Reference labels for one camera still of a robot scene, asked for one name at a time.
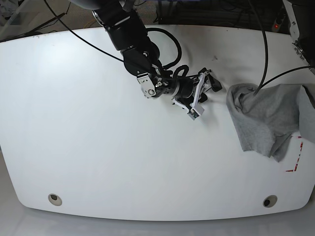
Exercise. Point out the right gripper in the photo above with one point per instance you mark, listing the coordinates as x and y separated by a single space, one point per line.
190 90

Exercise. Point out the grey T-shirt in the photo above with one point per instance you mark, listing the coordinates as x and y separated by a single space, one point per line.
264 121

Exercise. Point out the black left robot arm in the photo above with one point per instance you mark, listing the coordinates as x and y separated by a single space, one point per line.
301 15

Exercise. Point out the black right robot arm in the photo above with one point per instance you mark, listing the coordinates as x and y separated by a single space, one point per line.
141 56

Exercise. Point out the black power strip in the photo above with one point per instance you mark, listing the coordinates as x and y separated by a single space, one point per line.
279 20

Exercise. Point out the red tape rectangle marking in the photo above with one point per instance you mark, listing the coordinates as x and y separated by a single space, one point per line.
293 154

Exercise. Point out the right table grommet hole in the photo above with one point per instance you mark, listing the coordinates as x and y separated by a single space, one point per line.
270 201

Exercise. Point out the table grommet hole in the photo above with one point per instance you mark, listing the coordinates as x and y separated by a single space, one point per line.
270 201
55 200

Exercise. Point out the left table grommet hole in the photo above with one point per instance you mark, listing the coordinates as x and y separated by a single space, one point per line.
55 200

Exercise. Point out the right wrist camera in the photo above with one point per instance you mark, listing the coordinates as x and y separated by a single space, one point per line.
196 111

